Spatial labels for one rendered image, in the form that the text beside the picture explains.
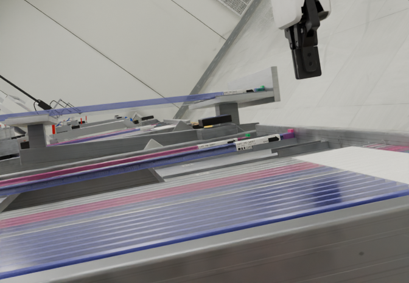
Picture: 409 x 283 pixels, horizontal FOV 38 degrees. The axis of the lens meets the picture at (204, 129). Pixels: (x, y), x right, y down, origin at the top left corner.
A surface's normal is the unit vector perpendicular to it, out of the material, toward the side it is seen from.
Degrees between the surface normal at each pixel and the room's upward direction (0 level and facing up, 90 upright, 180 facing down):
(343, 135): 44
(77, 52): 90
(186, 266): 90
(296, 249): 90
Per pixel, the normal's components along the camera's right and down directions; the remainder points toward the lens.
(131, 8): 0.18, 0.02
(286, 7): -0.94, 0.26
